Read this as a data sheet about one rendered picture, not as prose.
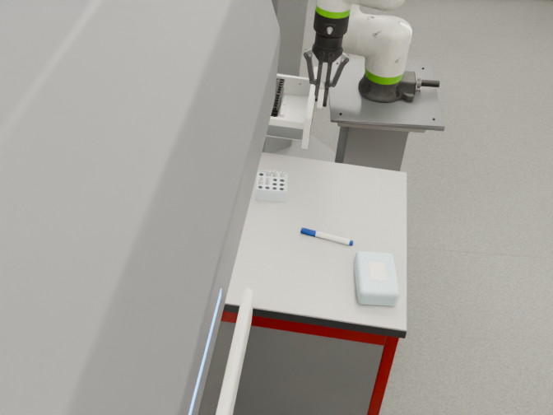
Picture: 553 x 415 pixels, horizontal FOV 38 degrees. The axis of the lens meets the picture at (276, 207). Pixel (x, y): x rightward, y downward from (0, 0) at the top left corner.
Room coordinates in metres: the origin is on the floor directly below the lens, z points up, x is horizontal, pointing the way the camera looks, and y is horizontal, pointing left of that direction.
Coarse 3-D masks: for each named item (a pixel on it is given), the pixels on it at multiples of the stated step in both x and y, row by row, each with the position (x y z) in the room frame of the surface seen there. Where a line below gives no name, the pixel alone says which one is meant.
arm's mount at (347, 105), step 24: (360, 72) 2.41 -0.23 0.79; (432, 72) 2.45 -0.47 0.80; (336, 96) 2.26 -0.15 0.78; (360, 96) 2.27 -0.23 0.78; (432, 96) 2.31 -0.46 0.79; (336, 120) 2.13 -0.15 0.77; (360, 120) 2.14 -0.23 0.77; (384, 120) 2.15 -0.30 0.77; (408, 120) 2.16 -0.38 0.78; (432, 120) 2.18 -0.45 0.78
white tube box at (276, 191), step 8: (264, 176) 1.77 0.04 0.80; (272, 176) 1.78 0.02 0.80; (264, 184) 1.73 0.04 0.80; (272, 184) 1.75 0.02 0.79; (280, 184) 1.75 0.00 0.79; (256, 192) 1.71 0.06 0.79; (264, 192) 1.71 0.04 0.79; (272, 192) 1.71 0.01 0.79; (280, 192) 1.71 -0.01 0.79; (264, 200) 1.71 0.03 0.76; (272, 200) 1.71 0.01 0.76; (280, 200) 1.71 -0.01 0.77
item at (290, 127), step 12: (288, 84) 2.15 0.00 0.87; (300, 84) 2.15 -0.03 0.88; (288, 96) 2.13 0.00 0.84; (300, 96) 2.14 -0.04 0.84; (288, 108) 2.07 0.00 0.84; (300, 108) 2.07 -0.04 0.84; (276, 120) 1.91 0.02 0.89; (288, 120) 1.91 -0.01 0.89; (300, 120) 1.92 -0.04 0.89; (276, 132) 1.91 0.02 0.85; (288, 132) 1.90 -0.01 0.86; (300, 132) 1.90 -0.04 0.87
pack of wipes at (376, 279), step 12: (360, 252) 1.49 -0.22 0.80; (372, 252) 1.50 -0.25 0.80; (360, 264) 1.45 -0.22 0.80; (372, 264) 1.45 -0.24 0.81; (384, 264) 1.46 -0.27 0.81; (360, 276) 1.41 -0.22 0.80; (372, 276) 1.41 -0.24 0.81; (384, 276) 1.42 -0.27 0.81; (396, 276) 1.43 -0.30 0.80; (360, 288) 1.37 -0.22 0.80; (372, 288) 1.37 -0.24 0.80; (384, 288) 1.38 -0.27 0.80; (396, 288) 1.38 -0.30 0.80; (360, 300) 1.36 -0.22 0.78; (372, 300) 1.36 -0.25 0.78; (384, 300) 1.36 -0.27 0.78; (396, 300) 1.36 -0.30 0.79
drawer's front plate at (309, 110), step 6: (312, 84) 2.06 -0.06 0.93; (312, 90) 2.03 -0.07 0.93; (312, 96) 1.99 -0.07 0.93; (312, 102) 1.96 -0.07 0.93; (312, 108) 1.93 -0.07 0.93; (306, 114) 1.89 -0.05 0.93; (312, 114) 1.95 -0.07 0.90; (306, 120) 1.89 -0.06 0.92; (306, 126) 1.89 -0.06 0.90; (306, 132) 1.88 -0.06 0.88; (306, 138) 1.88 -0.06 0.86; (306, 144) 1.88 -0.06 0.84
